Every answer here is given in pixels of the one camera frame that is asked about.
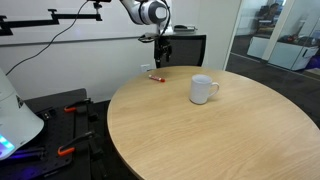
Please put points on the grey desk device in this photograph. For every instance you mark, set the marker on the grey desk device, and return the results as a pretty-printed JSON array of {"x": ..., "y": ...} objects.
[{"x": 185, "y": 28}]

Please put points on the orange and black clamp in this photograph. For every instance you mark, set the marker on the orange and black clamp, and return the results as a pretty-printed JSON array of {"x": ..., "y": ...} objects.
[
  {"x": 65, "y": 151},
  {"x": 70, "y": 108}
]

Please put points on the black perforated mounting board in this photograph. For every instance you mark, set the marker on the black perforated mounting board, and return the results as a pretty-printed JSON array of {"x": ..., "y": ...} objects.
[{"x": 50, "y": 133}]

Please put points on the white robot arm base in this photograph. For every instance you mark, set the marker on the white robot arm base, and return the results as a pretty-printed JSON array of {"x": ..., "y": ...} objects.
[{"x": 16, "y": 123}]

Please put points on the white mug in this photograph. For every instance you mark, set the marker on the white mug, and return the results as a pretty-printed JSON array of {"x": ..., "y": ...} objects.
[{"x": 201, "y": 90}]

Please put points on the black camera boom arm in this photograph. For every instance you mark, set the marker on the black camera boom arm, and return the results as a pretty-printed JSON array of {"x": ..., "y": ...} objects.
[{"x": 33, "y": 22}]

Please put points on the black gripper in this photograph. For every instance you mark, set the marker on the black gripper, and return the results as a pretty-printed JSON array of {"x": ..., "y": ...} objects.
[{"x": 162, "y": 45}]

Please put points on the black mesh office chair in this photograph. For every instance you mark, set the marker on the black mesh office chair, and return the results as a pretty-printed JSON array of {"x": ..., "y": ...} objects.
[{"x": 186, "y": 50}]

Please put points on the red Expo marker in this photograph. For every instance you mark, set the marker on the red Expo marker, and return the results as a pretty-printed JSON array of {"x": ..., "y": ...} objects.
[{"x": 156, "y": 78}]

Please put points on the seated person dark clothes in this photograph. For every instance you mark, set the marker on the seated person dark clothes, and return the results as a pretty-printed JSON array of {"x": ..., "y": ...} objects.
[{"x": 270, "y": 16}]

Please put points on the white low cabinet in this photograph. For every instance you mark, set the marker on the white low cabinet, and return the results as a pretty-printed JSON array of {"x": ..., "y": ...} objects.
[{"x": 283, "y": 53}]

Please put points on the white wall outlet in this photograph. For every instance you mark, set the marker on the white wall outlet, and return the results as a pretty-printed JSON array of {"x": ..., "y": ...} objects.
[{"x": 145, "y": 68}]

